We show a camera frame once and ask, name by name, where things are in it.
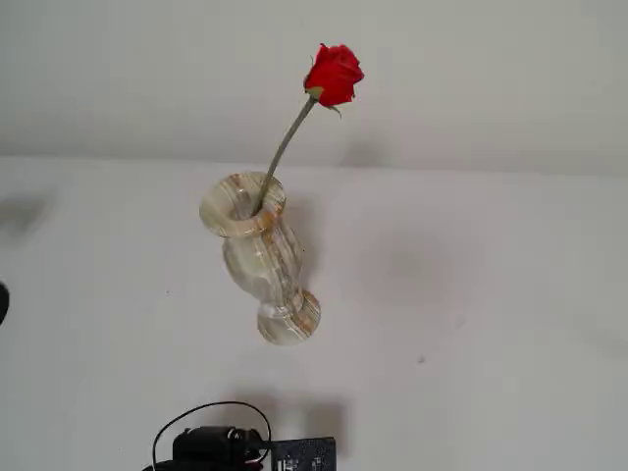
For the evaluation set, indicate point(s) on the red rose with long stem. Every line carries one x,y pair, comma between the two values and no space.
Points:
336,73

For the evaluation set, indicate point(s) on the green onyx marble vase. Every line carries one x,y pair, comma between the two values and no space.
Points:
260,255

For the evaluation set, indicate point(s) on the black camera housing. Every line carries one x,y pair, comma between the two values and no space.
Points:
4,303

